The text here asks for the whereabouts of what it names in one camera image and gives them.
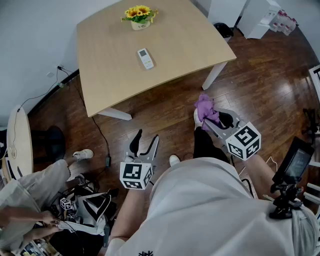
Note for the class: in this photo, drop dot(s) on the tall white cabinet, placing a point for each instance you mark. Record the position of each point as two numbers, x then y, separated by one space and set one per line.
225 11

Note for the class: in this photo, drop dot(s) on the pack of water bottles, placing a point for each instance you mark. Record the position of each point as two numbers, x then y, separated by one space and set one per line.
286 22

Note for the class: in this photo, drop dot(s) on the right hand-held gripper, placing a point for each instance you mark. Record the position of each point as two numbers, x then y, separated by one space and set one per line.
243 141

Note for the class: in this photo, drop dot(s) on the black waste bin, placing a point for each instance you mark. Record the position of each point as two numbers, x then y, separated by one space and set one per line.
223 30

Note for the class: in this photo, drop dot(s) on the black and white bag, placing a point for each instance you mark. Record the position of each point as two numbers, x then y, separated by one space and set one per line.
92 207

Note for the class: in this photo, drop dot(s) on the spare gripper with cube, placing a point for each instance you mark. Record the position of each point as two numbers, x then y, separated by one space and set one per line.
65 203

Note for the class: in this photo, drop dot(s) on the white table leg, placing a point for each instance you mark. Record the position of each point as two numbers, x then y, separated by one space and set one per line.
117 114
212 75

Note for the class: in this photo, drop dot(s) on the purple cloth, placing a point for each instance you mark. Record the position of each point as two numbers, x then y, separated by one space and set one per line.
206 108

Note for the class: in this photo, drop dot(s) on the round white table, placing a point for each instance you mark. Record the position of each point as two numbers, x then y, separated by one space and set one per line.
21 145

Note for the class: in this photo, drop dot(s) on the person's black trouser leg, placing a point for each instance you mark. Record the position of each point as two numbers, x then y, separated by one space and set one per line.
203 145

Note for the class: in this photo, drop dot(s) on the person's right forearm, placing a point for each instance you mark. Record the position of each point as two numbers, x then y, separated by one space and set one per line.
261 175

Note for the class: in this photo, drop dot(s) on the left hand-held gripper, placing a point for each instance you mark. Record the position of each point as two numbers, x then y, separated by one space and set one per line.
136 175

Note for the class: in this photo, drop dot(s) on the black clamp mount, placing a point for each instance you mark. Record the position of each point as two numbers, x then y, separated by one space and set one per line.
286 200

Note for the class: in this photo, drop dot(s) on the white remote control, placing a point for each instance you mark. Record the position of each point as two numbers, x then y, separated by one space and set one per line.
146 58

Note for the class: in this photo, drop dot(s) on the small white cabinet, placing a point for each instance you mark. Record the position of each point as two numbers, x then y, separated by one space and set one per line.
258 20

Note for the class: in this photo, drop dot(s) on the potted sunflower bouquet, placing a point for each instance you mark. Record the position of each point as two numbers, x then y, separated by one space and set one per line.
139 15

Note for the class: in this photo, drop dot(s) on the person's white shoe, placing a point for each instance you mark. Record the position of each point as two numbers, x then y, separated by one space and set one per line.
174 160
197 120

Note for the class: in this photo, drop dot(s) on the black monitor screen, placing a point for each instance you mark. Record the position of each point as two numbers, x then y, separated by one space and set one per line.
293 161

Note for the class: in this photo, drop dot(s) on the person's white shirt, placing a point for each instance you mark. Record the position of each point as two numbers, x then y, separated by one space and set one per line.
205 212

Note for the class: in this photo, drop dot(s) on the cluttered equipment shelf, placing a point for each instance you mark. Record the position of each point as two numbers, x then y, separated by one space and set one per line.
37 248

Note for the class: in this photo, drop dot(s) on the person's left forearm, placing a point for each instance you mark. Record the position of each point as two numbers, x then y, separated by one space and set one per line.
131 215

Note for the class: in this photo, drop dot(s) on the black stool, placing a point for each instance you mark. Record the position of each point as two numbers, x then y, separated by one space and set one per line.
51 143

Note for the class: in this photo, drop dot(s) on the person's white left shoe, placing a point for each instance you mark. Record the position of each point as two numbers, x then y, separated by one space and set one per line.
174 160

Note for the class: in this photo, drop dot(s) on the black power adapter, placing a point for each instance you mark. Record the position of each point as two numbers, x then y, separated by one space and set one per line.
108 161

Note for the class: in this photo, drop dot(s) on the person's white right shoe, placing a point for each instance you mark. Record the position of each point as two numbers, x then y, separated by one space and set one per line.
197 120

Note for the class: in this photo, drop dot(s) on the white metal frame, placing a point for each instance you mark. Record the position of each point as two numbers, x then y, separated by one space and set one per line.
315 80

